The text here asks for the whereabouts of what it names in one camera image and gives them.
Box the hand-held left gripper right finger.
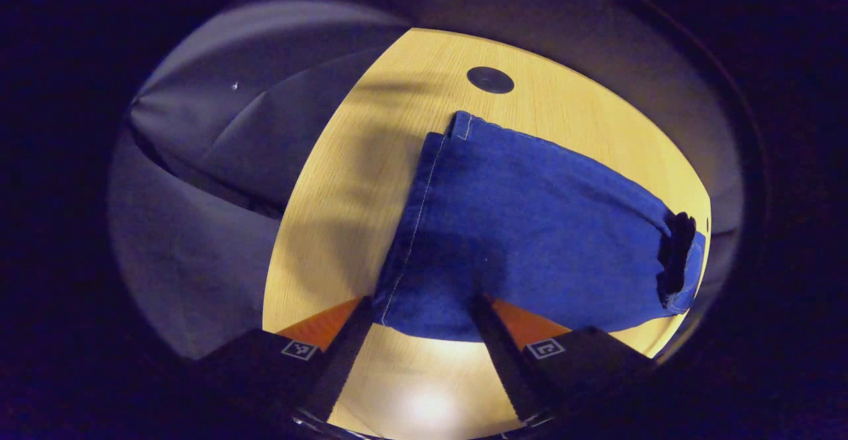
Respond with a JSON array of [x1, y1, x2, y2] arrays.
[[469, 293, 658, 427]]

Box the round black table grommet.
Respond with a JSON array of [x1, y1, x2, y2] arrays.
[[466, 66, 515, 95]]

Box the blue denim jeans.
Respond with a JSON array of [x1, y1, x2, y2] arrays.
[[371, 110, 707, 343]]

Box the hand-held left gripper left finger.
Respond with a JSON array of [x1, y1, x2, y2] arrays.
[[189, 296, 375, 427]]

